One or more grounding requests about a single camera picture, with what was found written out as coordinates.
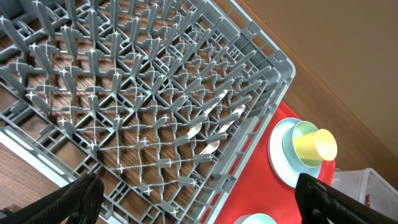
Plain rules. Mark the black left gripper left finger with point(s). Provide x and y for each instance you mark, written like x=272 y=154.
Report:
x=78 y=202

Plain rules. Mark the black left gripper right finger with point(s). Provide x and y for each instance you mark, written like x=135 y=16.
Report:
x=320 y=203

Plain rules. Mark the yellow plastic cup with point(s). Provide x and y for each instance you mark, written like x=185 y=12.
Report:
x=318 y=145

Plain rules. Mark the light blue bowl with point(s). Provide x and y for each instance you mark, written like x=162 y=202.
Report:
x=257 y=218

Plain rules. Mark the green bowl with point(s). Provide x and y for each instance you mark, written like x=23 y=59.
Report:
x=298 y=129

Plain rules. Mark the white plastic fork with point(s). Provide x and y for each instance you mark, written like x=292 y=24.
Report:
x=213 y=146

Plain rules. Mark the white plastic spoon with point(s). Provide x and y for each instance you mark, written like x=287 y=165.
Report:
x=196 y=128

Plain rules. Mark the red snack wrapper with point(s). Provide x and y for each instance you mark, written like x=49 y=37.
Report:
x=367 y=200

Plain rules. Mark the grey dishwasher rack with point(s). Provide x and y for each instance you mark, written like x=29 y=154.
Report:
x=113 y=88

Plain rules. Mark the clear plastic bin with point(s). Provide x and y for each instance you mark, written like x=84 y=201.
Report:
x=358 y=183

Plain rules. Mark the light blue plate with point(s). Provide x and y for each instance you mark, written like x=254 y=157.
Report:
x=286 y=170

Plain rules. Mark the red plastic tray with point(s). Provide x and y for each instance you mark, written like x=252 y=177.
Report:
x=258 y=189

